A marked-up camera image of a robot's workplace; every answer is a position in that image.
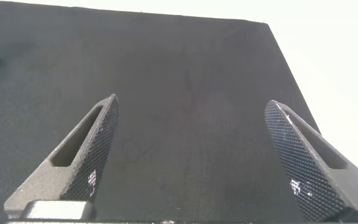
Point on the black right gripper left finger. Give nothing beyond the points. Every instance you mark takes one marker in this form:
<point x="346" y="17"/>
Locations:
<point x="57" y="180"/>

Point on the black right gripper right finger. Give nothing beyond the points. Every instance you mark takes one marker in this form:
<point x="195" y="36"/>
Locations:
<point x="315" y="180"/>

